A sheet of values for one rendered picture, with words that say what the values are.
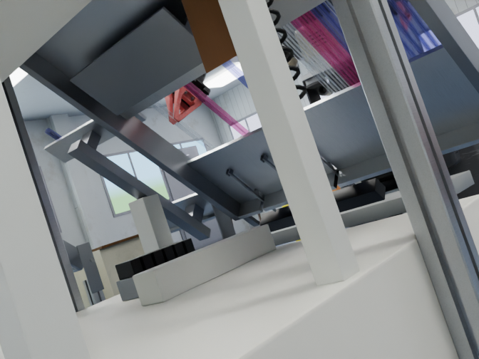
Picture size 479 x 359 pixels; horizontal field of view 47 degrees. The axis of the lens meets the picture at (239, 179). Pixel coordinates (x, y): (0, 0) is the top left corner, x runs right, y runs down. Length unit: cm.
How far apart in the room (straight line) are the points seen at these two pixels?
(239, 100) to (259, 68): 1095
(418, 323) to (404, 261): 6
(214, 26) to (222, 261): 39
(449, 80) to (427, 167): 47
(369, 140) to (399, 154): 57
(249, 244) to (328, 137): 35
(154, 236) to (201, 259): 66
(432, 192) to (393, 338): 15
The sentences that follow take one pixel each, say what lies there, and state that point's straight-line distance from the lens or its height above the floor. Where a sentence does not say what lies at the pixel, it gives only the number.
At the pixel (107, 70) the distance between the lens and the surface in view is 109.
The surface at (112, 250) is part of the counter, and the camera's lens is 644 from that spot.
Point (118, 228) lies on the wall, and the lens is 959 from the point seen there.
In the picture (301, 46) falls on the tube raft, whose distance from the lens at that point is 99.
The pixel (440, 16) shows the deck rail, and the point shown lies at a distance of 89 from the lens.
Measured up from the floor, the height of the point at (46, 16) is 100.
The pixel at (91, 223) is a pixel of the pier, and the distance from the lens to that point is 911.
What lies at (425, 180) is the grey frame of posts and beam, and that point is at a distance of 57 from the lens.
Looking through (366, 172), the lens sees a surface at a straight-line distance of 117.
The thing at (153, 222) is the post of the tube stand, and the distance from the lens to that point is 146.
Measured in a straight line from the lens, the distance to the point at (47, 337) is 29.
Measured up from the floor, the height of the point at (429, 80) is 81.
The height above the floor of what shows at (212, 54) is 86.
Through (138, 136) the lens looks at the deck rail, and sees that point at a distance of 125.
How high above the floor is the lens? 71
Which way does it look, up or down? 3 degrees up
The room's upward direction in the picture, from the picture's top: 19 degrees counter-clockwise
